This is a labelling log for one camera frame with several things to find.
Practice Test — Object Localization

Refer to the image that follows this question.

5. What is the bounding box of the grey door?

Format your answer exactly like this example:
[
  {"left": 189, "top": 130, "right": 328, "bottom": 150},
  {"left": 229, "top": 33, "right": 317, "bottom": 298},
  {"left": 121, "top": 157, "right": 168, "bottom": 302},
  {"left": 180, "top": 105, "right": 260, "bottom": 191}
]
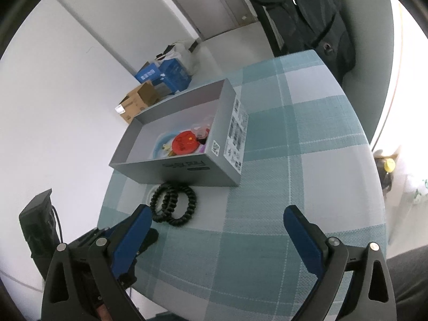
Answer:
[{"left": 150, "top": 0, "right": 258, "bottom": 39}]

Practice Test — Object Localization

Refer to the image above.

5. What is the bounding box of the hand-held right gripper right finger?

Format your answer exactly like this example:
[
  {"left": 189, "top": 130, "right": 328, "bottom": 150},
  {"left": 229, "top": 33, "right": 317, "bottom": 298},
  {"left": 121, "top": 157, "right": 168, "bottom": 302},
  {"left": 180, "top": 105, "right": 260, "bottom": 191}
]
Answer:
[{"left": 283, "top": 205, "right": 397, "bottom": 321}]

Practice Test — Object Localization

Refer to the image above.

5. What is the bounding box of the teal checkered tablecloth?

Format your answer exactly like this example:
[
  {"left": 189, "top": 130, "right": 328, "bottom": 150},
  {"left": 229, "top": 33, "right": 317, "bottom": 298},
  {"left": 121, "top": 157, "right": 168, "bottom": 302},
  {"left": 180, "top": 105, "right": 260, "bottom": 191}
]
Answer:
[{"left": 97, "top": 49, "right": 389, "bottom": 321}]

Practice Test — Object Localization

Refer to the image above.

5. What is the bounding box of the person's grey trouser leg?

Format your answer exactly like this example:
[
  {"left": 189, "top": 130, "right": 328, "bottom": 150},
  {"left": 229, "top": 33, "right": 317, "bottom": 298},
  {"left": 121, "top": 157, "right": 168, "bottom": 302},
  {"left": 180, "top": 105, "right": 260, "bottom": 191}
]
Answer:
[{"left": 386, "top": 246, "right": 428, "bottom": 321}]

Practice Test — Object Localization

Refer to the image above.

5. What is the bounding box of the black standing device with cable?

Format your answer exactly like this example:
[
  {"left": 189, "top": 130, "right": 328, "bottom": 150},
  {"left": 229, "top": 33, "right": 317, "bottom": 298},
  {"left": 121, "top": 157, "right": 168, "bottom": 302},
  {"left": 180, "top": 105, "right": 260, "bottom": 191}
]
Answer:
[{"left": 19, "top": 189, "right": 64, "bottom": 270}]

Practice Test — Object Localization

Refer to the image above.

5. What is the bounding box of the grey cardboard box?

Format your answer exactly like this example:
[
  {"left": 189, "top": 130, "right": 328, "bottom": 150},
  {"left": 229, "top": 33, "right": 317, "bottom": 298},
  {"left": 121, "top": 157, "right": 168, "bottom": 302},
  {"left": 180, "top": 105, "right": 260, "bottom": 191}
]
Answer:
[{"left": 109, "top": 78, "right": 251, "bottom": 187}]

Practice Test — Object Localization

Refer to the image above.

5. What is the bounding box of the blue carton with white print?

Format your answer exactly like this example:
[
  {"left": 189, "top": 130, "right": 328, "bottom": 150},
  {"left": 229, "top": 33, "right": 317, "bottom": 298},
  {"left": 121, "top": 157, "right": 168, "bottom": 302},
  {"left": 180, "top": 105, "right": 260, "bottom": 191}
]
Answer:
[{"left": 135, "top": 60, "right": 161, "bottom": 84}]

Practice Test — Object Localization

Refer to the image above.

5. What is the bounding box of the white cable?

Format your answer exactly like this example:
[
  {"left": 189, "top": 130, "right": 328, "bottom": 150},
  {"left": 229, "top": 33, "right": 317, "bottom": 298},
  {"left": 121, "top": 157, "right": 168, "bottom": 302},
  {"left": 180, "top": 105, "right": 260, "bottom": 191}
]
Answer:
[{"left": 0, "top": 272, "right": 46, "bottom": 292}]

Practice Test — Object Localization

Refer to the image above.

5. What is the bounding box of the brown cardboard box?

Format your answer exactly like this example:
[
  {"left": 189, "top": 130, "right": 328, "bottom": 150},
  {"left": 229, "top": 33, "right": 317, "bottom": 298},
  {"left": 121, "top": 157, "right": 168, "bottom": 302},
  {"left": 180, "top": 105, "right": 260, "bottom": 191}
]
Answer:
[{"left": 115, "top": 81, "right": 161, "bottom": 125}]

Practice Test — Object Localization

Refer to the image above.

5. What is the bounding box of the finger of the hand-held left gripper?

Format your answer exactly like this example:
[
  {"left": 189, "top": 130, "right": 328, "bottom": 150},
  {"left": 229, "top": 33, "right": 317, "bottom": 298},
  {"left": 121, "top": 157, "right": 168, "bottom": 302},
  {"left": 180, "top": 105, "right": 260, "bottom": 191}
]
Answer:
[{"left": 134, "top": 228, "right": 159, "bottom": 258}]

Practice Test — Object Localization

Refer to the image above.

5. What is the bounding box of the black spiral hair tie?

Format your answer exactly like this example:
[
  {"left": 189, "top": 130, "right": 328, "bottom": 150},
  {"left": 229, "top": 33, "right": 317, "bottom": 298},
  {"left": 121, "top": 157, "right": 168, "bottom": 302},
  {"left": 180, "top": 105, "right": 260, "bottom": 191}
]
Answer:
[
  {"left": 150, "top": 182, "right": 178, "bottom": 223},
  {"left": 162, "top": 184, "right": 198, "bottom": 227}
]

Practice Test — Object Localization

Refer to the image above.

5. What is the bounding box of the red round badge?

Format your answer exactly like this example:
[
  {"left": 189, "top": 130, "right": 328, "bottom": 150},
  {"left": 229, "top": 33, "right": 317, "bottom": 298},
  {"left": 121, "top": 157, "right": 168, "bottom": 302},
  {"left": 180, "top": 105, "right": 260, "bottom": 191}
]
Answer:
[{"left": 170, "top": 131, "right": 199, "bottom": 156}]

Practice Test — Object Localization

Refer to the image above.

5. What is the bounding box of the black jacket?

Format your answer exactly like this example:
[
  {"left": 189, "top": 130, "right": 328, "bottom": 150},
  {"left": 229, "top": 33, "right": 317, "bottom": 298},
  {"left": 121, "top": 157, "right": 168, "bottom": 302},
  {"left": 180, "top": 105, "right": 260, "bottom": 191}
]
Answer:
[{"left": 224, "top": 0, "right": 356, "bottom": 81}]

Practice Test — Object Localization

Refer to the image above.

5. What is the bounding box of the dark object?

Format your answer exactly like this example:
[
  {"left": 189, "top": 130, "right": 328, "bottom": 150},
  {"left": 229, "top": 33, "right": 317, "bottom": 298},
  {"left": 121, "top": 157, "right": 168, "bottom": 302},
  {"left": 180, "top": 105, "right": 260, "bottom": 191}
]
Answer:
[{"left": 372, "top": 147, "right": 402, "bottom": 205}]

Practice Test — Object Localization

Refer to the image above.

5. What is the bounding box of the white sack with dark contents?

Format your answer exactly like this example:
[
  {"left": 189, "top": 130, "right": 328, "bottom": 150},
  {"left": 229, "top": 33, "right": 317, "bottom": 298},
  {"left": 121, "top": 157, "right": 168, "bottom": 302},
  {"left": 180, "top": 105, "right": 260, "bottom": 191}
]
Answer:
[{"left": 163, "top": 40, "right": 201, "bottom": 74}]

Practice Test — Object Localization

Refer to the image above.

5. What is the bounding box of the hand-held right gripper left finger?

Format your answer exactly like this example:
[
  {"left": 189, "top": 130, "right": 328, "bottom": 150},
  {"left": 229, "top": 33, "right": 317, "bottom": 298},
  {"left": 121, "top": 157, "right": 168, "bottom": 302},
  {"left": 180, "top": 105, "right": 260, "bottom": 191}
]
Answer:
[{"left": 41, "top": 204, "right": 153, "bottom": 321}]

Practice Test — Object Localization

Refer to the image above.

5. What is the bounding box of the blue cardboard box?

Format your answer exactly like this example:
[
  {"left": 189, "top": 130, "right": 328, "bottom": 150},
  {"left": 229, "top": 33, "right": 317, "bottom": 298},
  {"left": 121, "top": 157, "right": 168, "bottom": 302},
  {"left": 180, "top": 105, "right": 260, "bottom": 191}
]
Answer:
[{"left": 157, "top": 57, "right": 193, "bottom": 94}]

